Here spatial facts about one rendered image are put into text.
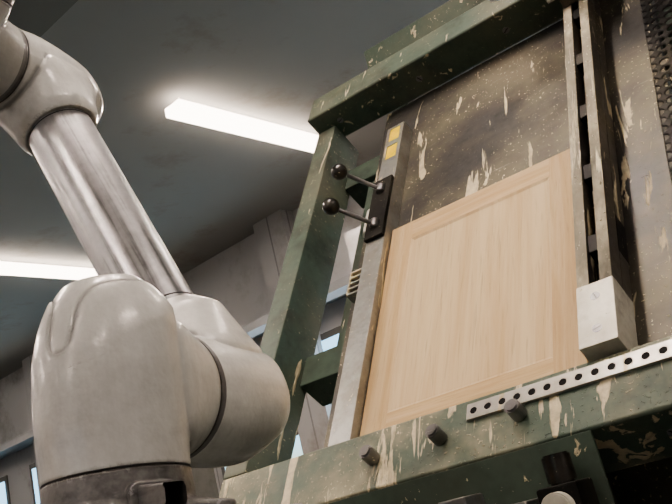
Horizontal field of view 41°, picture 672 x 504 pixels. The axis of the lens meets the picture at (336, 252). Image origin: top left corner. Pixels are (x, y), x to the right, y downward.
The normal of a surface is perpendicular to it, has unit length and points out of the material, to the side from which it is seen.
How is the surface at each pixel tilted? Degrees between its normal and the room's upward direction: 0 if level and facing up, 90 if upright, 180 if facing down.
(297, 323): 90
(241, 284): 90
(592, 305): 55
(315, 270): 90
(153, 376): 90
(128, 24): 180
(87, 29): 180
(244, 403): 107
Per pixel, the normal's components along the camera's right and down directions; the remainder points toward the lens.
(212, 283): -0.66, -0.08
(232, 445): 0.64, 0.57
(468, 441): -0.61, -0.63
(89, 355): -0.03, -0.42
